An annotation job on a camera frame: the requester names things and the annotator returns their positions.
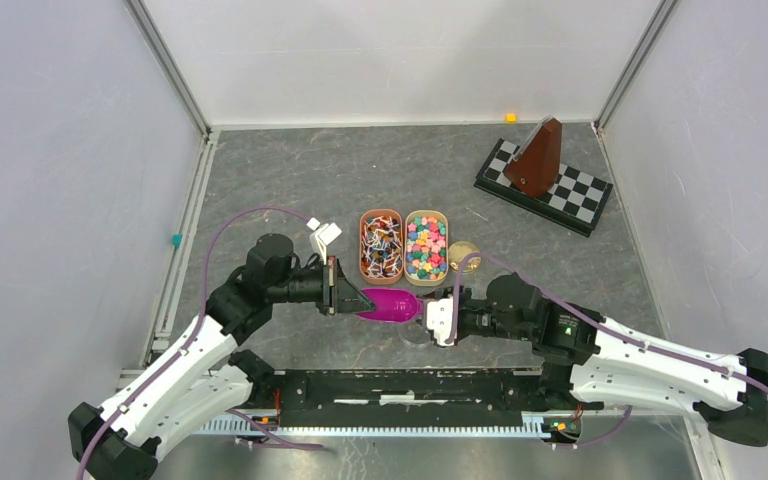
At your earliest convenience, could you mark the magenta plastic scoop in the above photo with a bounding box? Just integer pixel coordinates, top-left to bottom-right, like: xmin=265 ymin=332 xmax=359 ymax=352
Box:
xmin=357 ymin=287 xmax=453 ymax=324

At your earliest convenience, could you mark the gold round lid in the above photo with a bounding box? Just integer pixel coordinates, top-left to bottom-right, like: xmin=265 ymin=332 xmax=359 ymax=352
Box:
xmin=448 ymin=241 xmax=482 ymax=274

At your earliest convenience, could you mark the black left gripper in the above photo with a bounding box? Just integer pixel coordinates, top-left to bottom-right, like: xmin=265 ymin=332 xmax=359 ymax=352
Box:
xmin=268 ymin=255 xmax=376 ymax=315

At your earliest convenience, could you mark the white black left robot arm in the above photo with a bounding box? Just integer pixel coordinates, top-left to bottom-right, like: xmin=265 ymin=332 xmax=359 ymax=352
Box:
xmin=68 ymin=234 xmax=375 ymax=479

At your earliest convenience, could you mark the clear round plastic jar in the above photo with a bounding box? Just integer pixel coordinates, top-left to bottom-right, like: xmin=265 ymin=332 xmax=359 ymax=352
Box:
xmin=397 ymin=322 xmax=432 ymax=348

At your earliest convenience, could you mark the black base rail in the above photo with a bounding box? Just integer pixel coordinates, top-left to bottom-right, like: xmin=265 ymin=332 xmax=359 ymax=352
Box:
xmin=235 ymin=367 xmax=605 ymax=428

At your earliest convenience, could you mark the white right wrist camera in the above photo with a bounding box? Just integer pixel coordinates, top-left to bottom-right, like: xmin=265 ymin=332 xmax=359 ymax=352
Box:
xmin=422 ymin=297 xmax=457 ymax=347

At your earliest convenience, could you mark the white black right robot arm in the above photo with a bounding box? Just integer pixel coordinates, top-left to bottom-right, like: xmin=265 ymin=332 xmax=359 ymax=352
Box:
xmin=430 ymin=274 xmax=768 ymax=447

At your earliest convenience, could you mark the black white chessboard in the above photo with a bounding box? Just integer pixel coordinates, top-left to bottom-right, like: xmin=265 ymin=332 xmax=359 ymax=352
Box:
xmin=473 ymin=137 xmax=615 ymax=238

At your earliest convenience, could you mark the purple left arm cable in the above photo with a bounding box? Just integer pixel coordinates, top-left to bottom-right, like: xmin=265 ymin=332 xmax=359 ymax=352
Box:
xmin=75 ymin=205 xmax=322 ymax=480

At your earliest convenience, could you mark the brown wooden metronome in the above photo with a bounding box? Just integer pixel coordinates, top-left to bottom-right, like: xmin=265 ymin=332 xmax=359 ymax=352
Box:
xmin=502 ymin=116 xmax=563 ymax=198

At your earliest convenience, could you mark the orange tray of lollipops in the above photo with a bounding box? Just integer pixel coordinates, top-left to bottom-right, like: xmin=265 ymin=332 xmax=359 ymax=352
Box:
xmin=358 ymin=208 xmax=405 ymax=286

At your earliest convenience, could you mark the beige tray of star candies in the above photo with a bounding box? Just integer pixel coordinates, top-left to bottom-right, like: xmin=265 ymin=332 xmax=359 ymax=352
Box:
xmin=403 ymin=210 xmax=449 ymax=287

